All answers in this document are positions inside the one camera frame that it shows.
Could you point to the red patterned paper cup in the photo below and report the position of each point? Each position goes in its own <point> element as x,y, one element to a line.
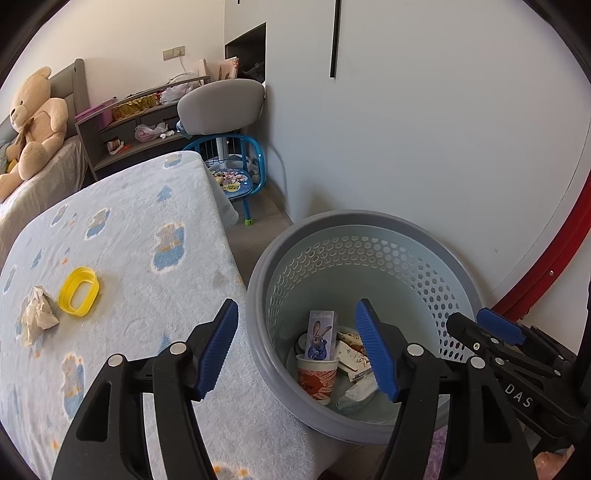
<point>316,381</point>

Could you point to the white plastic bag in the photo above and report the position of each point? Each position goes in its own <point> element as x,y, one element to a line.
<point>175,93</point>
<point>147,134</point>

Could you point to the white wrappers in basket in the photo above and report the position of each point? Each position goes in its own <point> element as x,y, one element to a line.
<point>351,362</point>

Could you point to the gold wrapped packets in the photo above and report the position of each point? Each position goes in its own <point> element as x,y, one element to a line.
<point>134,104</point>

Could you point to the pink storage box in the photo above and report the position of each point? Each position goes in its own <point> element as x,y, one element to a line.
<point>97,113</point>

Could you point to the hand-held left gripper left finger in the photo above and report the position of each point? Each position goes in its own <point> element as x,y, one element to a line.
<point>214,353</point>

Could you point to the wall socket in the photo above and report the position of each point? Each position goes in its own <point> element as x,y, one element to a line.
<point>174,52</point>

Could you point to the red hoop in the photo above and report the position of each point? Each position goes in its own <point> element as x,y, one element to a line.
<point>545,272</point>

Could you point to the silvery white plastic packet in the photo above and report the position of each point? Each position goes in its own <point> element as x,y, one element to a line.
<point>358,393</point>

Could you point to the blue child's chair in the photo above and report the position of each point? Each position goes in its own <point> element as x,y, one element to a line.
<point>257,152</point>

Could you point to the white wardrobe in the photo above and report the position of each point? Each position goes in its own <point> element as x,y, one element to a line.
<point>415,138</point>

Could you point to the grey bed headboard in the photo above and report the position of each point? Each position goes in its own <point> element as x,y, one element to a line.
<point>69,81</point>

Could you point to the grey padded chair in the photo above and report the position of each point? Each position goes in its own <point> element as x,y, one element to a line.
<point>221,104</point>

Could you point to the purple fluffy rug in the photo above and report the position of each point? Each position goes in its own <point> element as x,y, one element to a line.
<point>434,457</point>

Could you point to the grey perforated plastic basket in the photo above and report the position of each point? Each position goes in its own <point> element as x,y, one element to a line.
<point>332,277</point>

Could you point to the light blue printed blanket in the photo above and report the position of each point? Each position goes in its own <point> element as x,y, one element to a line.
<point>129,240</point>

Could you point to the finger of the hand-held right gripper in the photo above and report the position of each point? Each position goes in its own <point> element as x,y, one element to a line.
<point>471,334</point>
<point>501,323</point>

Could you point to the beige teddy bear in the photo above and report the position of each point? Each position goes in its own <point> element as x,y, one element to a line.
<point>37,120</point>

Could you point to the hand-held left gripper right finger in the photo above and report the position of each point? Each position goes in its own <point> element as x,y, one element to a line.
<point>376,350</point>

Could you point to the beige bed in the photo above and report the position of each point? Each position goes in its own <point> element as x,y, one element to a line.
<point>55,161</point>

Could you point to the white tissue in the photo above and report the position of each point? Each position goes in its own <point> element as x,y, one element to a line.
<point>39,314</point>

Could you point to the grey shelf unit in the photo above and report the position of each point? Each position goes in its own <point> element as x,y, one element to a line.
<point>99,157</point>

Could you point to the tall light blue carton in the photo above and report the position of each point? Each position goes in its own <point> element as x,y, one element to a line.
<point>322,334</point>

